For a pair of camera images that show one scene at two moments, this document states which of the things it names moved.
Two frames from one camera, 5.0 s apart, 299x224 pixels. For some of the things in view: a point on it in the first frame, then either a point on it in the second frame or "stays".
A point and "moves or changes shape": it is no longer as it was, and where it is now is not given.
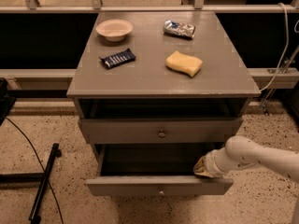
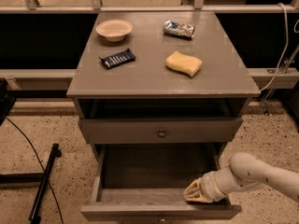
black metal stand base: x=35 y=177 stays
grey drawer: x=121 y=185 moves or changes shape
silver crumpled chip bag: x=186 y=30 stays
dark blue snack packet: x=118 y=59 stays
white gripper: x=210 y=163 -> x=207 y=185
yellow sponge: x=185 y=63 stays
